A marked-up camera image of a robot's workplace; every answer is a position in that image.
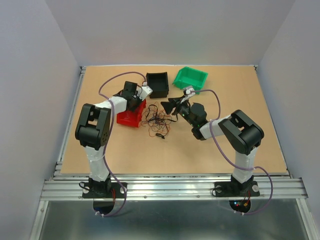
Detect aluminium left side rail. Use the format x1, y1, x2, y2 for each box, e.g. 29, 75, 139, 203
29, 66, 87, 240

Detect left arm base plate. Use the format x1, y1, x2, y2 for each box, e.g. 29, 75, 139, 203
78, 180, 125, 200

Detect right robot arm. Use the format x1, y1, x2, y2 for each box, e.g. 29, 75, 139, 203
160, 97, 265, 197

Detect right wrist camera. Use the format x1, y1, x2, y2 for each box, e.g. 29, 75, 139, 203
180, 85, 196, 103

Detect black plastic bin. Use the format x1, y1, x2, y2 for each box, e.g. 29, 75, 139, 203
146, 72, 169, 99

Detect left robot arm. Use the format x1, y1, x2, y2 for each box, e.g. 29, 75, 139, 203
75, 81, 153, 198

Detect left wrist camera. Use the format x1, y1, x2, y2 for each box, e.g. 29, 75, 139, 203
137, 81, 153, 101

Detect thin wire bundle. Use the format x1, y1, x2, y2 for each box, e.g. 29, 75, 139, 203
139, 101, 180, 140

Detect aluminium rail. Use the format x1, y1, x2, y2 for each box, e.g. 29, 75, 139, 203
40, 174, 308, 201
29, 66, 87, 240

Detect aluminium front rail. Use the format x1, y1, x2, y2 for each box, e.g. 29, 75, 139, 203
40, 174, 308, 201

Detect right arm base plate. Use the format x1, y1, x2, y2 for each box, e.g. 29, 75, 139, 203
211, 181, 261, 198

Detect green plastic bin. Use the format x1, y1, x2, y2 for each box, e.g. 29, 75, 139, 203
172, 66, 208, 91

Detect red plastic bin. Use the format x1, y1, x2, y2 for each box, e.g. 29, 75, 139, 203
116, 100, 147, 128

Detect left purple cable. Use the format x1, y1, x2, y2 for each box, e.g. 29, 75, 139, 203
94, 71, 148, 218

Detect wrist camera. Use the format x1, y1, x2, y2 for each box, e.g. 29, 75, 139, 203
180, 85, 196, 103
137, 81, 153, 101

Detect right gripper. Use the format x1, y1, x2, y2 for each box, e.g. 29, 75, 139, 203
160, 94, 196, 127

